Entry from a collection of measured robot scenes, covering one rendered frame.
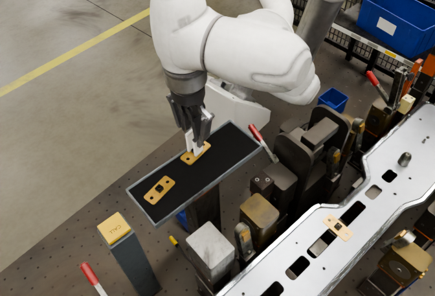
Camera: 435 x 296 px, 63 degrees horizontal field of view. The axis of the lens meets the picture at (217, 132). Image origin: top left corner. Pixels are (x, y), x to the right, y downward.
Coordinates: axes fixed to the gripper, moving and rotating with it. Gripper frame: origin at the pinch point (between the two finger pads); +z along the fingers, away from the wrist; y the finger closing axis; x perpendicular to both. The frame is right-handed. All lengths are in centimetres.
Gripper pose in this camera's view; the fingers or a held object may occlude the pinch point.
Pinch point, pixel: (194, 142)
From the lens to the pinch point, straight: 90.9
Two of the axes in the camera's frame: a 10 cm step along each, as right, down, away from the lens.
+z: 0.3, 6.5, 7.6
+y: -7.7, -4.7, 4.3
